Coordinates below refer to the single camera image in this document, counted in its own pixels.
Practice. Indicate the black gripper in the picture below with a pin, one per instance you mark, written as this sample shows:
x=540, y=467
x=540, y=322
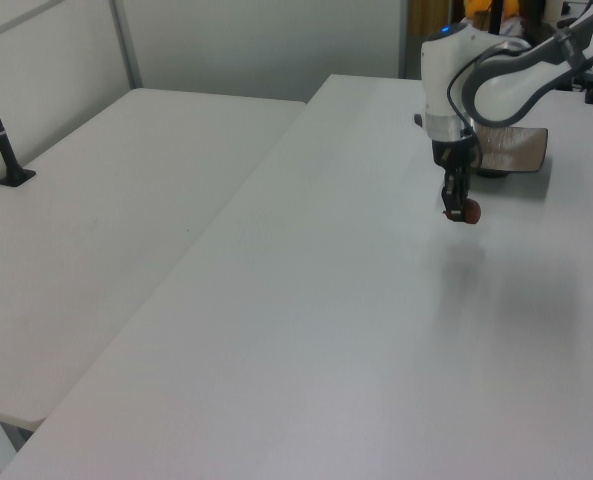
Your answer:
x=453, y=155

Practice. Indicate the small round reddish-brown food item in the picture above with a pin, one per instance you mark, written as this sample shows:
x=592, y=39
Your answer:
x=473, y=213

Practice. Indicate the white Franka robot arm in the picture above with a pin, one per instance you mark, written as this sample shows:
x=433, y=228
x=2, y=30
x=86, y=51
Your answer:
x=441, y=65

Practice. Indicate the brown wooden board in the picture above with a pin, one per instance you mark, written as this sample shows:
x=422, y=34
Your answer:
x=428, y=15

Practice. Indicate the yellow background object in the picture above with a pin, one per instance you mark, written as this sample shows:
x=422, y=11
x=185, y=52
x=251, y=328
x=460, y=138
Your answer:
x=476, y=7

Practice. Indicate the grey metal corner post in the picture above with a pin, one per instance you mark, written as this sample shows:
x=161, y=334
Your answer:
x=126, y=45

